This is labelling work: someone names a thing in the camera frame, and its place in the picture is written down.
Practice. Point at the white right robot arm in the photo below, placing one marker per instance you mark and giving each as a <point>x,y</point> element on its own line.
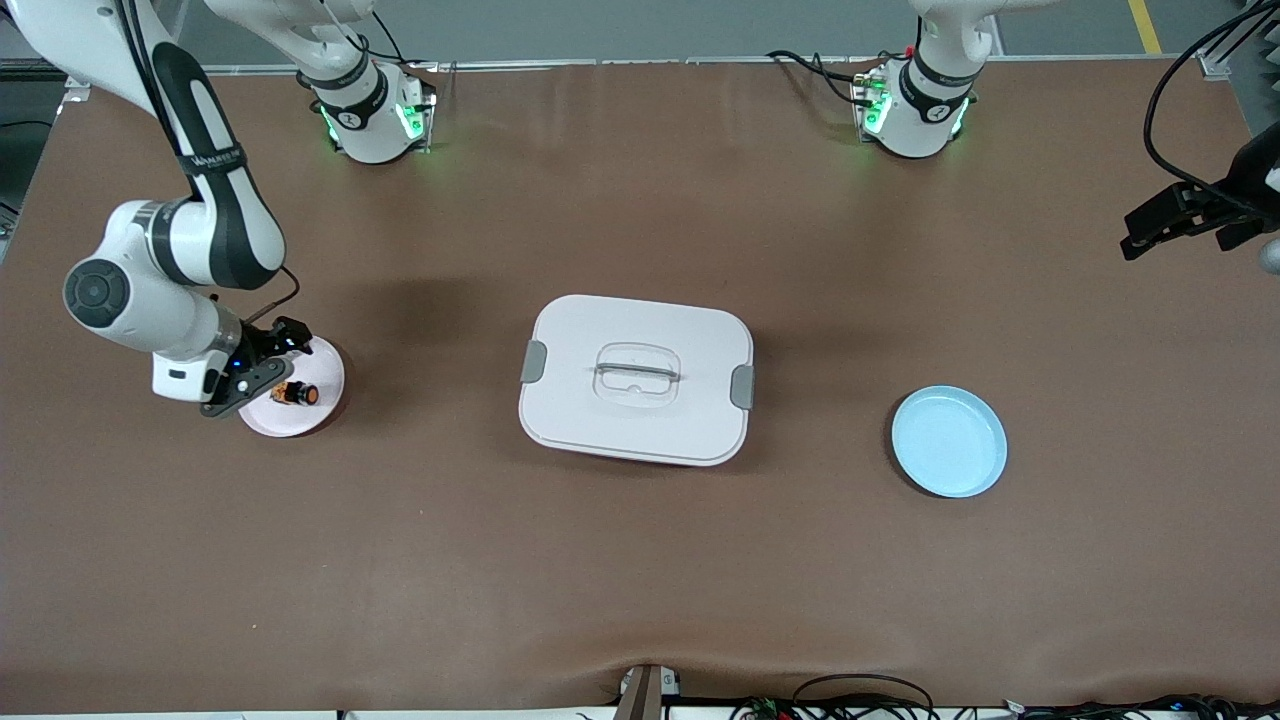
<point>150,300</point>

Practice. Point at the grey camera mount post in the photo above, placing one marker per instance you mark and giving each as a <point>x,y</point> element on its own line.
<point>645,695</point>

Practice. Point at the aluminium frame profile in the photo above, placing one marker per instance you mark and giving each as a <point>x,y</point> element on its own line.
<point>70,80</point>
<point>1235,45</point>

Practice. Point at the grey box latch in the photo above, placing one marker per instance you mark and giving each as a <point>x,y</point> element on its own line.
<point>533,361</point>
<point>742,387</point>

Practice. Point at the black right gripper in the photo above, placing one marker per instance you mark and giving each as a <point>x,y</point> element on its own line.
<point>257,347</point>

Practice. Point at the orange and black push switch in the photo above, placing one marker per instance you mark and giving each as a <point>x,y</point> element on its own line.
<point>298,394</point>

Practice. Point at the white lidded storage box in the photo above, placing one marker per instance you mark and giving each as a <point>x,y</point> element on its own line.
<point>640,420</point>

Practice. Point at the light blue round plate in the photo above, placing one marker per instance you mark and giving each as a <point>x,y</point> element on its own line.
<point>945,445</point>

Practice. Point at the pink round plate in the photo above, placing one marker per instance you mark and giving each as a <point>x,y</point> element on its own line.
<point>320,385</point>

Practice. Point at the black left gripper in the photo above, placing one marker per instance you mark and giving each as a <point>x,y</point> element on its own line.
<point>1222,195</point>

